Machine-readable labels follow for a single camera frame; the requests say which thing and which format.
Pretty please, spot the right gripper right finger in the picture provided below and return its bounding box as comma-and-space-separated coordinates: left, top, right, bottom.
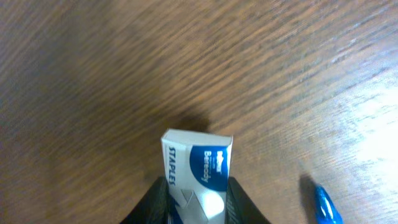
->
225, 177, 271, 224

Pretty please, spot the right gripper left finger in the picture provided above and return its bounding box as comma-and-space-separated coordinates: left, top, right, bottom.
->
120, 177, 169, 224

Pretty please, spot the blue white staples box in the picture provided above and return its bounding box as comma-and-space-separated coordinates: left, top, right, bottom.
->
161, 129, 233, 224

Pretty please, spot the blue ballpoint pen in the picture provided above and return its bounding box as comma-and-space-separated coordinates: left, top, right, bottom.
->
314, 185, 343, 224

